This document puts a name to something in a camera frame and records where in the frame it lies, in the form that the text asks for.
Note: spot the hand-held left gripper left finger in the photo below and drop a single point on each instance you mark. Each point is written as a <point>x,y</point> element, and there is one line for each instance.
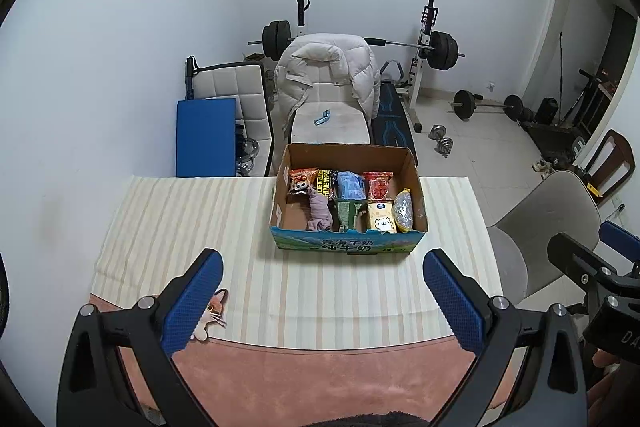
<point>195,302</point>

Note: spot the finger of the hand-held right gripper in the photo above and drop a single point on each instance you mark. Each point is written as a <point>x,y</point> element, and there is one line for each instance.
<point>570,249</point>
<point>617,234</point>

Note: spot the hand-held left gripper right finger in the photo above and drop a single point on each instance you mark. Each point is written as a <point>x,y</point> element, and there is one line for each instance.
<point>452,302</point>

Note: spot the silver yellow foil packet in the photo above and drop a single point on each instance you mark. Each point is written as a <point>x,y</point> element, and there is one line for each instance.
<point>402,212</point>

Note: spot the cardboard box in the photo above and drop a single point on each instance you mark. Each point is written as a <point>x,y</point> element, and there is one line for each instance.
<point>345,244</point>

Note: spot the red snack packet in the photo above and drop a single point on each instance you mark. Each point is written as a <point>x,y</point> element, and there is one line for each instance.
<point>378,187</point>

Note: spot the green packet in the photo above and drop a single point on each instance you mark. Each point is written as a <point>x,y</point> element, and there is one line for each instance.
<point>345,212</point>

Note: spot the blue packet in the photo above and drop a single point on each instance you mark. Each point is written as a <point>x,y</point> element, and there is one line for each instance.
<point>350,184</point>

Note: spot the orange snack packet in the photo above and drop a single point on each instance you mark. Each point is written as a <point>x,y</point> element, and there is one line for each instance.
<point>302,179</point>

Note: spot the black wipes packet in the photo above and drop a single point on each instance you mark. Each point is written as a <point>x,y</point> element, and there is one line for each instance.
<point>325,182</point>

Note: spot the person's right forearm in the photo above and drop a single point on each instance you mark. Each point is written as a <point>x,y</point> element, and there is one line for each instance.
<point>602,399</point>

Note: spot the person's right hand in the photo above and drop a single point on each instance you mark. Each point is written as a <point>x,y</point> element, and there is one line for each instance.
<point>605,359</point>

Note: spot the cat-shaped mat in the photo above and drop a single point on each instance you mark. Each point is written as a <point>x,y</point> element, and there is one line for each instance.
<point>215,307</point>

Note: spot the grey shell chair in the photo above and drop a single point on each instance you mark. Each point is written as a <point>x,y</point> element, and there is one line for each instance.
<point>550,217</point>

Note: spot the striped and pink tablecloth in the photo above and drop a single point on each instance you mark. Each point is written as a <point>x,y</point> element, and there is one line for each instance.
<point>175,227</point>

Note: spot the wooden chair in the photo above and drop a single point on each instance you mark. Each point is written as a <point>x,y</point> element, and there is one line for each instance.
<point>620,152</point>

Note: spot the black low platform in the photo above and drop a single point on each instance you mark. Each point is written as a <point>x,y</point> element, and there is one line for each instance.
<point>552,142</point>

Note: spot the black scooter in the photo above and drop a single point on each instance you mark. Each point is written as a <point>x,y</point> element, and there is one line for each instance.
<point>585,102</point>

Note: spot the black speaker box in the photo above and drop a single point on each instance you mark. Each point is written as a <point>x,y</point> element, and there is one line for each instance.
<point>546,111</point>

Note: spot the dark fleece clothing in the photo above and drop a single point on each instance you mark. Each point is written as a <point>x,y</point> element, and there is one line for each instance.
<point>370,421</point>

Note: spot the chrome dumbbell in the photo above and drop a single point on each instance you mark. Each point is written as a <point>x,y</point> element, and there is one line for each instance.
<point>444,146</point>
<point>438,131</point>

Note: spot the thin black rod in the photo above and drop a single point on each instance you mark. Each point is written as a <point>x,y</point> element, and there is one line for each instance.
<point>561,77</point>

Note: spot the floor barbell with black plates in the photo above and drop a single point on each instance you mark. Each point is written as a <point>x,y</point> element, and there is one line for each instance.
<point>462,104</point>

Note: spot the black weight bench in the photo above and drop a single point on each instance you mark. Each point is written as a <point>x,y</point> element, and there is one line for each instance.
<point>392,117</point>

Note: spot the beige upholstered chair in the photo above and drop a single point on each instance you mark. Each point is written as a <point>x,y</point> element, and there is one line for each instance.
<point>340,127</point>

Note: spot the white padded chair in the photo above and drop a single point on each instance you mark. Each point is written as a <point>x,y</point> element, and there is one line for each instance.
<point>230,82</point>

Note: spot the small blue wrapper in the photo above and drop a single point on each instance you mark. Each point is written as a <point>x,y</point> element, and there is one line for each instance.
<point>322,117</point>

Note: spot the racked barbell with black plates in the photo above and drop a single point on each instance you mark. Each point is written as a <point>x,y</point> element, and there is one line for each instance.
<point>442,49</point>

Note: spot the white puffer jacket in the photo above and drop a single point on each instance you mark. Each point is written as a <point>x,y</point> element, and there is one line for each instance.
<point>320,72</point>

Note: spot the white squat rack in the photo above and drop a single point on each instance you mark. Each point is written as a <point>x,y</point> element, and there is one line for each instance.
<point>427,22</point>

